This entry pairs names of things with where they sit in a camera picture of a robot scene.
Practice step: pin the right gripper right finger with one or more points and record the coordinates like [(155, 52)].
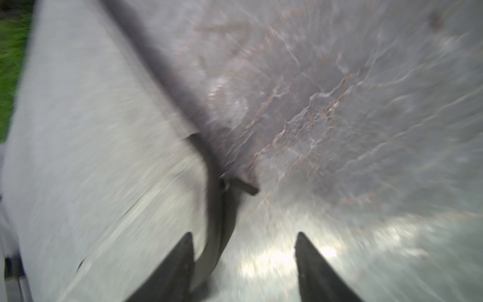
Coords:
[(318, 281)]

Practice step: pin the grey laptop bag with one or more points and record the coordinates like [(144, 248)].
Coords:
[(113, 151)]

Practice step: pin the green artificial grass mat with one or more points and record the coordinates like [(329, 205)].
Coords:
[(16, 17)]

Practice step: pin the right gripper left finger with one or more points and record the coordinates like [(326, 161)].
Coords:
[(170, 281)]

